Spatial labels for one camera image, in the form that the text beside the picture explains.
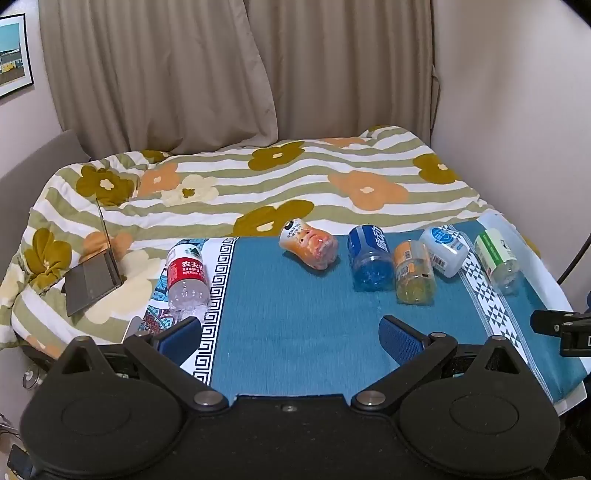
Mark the grey upholstered headboard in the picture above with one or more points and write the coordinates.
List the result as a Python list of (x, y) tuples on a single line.
[(32, 161)]

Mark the blue label plastic bottle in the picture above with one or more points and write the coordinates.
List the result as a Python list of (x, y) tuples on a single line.
[(369, 258)]

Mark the peach print plastic bottle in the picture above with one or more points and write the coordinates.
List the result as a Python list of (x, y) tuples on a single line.
[(309, 244)]

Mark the grey laptop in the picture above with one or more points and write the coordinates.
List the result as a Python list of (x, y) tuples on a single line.
[(92, 281)]

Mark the white blue label bottle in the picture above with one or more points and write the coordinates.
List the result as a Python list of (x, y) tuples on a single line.
[(445, 249)]

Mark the white flat device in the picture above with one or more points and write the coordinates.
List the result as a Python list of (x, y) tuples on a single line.
[(132, 328)]

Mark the beige curtain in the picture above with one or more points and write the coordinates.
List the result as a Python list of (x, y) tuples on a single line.
[(207, 69)]

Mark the red label water bottle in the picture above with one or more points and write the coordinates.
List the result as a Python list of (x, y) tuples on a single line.
[(187, 272)]

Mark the floral striped blanket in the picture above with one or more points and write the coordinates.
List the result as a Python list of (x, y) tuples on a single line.
[(295, 184)]

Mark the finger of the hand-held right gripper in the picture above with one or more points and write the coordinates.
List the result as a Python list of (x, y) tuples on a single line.
[(545, 322)]

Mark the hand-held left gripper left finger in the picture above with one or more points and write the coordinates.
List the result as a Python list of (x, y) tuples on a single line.
[(181, 339)]

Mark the blue patterned mat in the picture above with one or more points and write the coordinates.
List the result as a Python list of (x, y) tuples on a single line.
[(295, 314)]

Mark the orange label plastic bottle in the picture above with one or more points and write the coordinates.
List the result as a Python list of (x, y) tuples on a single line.
[(412, 272)]

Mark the framed wall picture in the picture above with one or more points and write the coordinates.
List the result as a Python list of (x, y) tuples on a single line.
[(13, 55)]

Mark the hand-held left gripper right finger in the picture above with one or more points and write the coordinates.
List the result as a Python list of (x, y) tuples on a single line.
[(399, 339)]

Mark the green label plastic bottle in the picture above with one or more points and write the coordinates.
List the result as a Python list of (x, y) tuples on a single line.
[(496, 256)]

